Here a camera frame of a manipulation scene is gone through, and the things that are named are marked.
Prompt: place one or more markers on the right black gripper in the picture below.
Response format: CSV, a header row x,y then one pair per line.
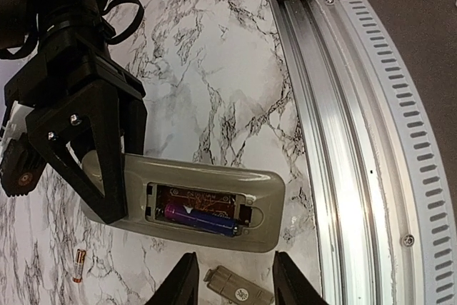
x,y
74,114

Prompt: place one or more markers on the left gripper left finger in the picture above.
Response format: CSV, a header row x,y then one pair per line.
x,y
181,286

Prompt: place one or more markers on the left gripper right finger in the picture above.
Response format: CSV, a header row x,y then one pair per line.
x,y
291,287

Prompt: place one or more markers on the grey battery cover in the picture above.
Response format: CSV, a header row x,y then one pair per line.
x,y
235,288

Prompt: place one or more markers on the purple battery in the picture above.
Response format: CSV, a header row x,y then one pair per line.
x,y
201,220

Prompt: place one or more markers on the grey remote control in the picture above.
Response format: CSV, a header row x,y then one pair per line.
x,y
253,198

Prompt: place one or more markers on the gold black battery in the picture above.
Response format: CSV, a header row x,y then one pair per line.
x,y
79,265

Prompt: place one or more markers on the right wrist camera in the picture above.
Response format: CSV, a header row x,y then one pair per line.
x,y
21,165

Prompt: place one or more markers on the front aluminium rail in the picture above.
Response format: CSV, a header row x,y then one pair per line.
x,y
386,230

